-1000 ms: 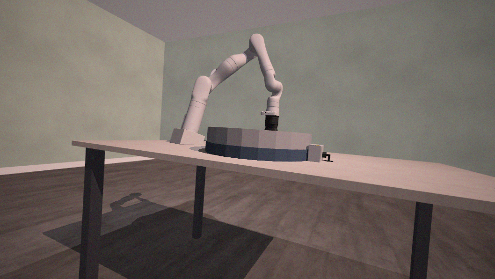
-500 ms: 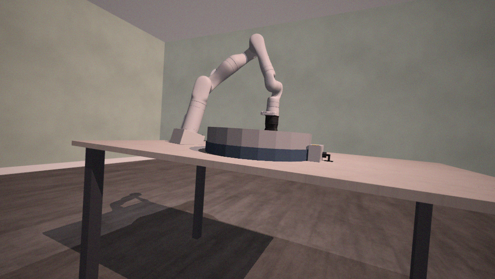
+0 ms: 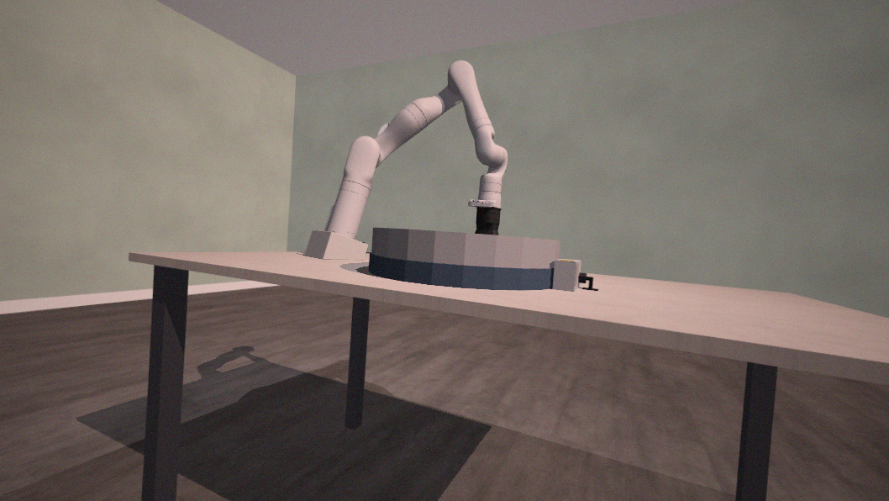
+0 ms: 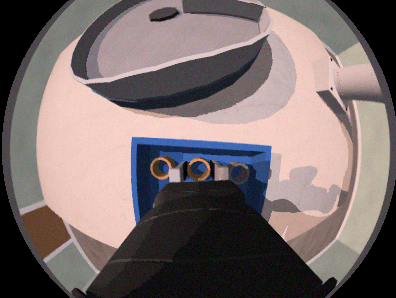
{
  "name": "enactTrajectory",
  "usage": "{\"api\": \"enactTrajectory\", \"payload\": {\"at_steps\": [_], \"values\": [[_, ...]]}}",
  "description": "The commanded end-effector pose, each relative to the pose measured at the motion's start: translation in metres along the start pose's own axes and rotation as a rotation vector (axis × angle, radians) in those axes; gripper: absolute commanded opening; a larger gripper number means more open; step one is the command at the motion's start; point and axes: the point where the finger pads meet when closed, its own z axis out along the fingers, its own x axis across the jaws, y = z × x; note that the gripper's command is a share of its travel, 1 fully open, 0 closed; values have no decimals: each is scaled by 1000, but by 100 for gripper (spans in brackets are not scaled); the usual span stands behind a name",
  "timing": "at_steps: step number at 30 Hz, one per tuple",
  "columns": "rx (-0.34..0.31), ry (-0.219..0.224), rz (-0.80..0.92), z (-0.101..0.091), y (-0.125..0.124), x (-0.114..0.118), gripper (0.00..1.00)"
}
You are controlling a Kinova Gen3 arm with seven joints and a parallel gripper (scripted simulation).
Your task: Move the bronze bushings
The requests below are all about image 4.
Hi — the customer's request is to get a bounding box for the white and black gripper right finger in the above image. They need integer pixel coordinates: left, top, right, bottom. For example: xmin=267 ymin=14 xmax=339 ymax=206
xmin=210 ymin=160 xmax=229 ymax=181

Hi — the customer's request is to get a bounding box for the bronze bushing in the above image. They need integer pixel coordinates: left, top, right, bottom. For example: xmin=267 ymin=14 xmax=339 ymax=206
xmin=187 ymin=157 xmax=210 ymax=181
xmin=150 ymin=156 xmax=175 ymax=179

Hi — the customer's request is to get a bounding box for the blue crate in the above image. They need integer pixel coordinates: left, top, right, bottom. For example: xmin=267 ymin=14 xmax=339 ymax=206
xmin=131 ymin=137 xmax=272 ymax=224

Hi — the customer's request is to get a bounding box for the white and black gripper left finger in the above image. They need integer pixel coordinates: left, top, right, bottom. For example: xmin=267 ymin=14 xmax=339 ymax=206
xmin=169 ymin=161 xmax=188 ymax=182

